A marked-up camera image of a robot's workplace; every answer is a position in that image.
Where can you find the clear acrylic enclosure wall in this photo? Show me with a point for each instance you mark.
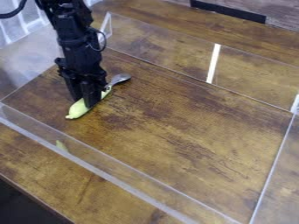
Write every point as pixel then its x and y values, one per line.
pixel 186 135

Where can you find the black bar at back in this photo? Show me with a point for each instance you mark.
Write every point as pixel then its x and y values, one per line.
pixel 250 16

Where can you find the clear acrylic triangular bracket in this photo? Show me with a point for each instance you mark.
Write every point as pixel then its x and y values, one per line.
pixel 105 28

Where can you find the green handled metal spoon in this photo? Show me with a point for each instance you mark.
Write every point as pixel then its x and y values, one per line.
pixel 77 109

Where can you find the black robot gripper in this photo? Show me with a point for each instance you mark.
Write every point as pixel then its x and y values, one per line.
pixel 77 38

